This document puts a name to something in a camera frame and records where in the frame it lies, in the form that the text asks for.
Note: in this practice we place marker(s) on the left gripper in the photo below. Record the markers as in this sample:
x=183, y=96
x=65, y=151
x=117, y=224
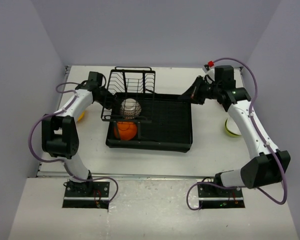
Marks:
x=112, y=102

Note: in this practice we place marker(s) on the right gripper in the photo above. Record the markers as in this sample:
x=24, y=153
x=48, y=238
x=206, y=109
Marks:
x=193, y=94

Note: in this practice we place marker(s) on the black wire dish rack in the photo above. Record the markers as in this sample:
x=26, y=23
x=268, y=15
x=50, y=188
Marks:
x=131, y=82

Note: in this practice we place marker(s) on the yellow bowl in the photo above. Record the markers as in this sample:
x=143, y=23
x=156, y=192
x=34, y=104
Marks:
x=81, y=116

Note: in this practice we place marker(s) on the brown patterned bowl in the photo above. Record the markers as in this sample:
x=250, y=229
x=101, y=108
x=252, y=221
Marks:
x=130, y=108

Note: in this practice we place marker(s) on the orange bowl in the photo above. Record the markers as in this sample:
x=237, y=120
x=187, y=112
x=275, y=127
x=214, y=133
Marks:
x=125, y=130

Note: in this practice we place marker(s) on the lime green bowl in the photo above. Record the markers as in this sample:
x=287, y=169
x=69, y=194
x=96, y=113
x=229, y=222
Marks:
x=232, y=127
x=228, y=133

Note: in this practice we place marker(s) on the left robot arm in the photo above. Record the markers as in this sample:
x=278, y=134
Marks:
x=59, y=136

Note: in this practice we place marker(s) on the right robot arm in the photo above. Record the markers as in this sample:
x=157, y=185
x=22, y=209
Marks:
x=267, y=162

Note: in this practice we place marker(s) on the black drip tray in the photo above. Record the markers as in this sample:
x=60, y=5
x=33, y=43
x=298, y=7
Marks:
x=170, y=130

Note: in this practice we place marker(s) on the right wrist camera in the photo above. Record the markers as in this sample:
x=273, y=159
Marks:
x=209, y=69

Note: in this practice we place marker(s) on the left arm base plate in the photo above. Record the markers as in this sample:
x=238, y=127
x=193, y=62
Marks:
x=93, y=189

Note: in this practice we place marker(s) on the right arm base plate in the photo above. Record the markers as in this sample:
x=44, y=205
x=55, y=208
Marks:
x=211, y=192

